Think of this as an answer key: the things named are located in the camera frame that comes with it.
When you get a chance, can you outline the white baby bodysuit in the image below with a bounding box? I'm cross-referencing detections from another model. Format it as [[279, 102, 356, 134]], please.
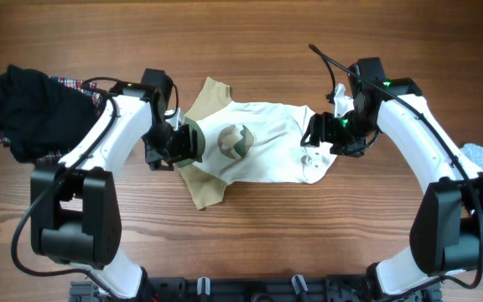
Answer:
[[177, 78, 335, 209]]

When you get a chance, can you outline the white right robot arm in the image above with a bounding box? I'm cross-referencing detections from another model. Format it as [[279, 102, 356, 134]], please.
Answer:
[[301, 57, 483, 301]]

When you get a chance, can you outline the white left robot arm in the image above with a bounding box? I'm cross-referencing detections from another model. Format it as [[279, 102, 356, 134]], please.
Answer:
[[25, 69, 202, 301]]

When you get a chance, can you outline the black folded garment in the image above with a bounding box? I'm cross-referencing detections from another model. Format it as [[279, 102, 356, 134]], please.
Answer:
[[0, 65, 98, 163]]

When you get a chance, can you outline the red plaid garment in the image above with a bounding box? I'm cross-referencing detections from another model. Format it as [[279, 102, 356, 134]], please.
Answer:
[[0, 76, 106, 164]]

